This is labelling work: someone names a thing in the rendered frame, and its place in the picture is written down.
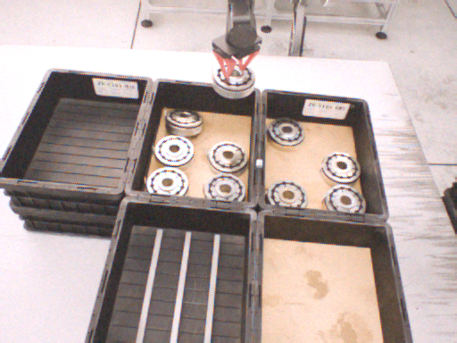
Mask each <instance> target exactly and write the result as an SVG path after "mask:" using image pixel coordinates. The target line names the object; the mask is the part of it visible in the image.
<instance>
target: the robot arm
mask: <svg viewBox="0 0 457 343"><path fill-rule="evenodd" d="M255 1H256V0H227V4H228V6H227V24H226V34H224V35H223V36H220V37H218V38H215V39H214V40H212V53H213V54H214V55H215V59H217V61H218V63H219V65H220V68H221V69H222V74H223V77H225V78H226V79H229V77H230V75H231V73H232V72H233V70H234V68H235V66H236V65H237V63H238V67H239V69H241V70H243V71H244V70H245V68H246V67H247V66H248V65H249V63H250V62H251V61H252V60H253V59H254V58H255V57H256V55H257V54H259V53H260V46H259V45H258V44H260V45H261V44H262V38H260V36H259V35H257V32H256V18H255V14H254V7H255ZM248 55H249V56H248ZM232 56H234V58H235V59H237V61H236V60H235V59H233V58H232ZM246 56H248V58H247V59H246V60H245V63H244V64H243V59H244V58H245V57H246ZM224 62H225V64H226V65H227V70H226V68H225V65H224Z"/></svg>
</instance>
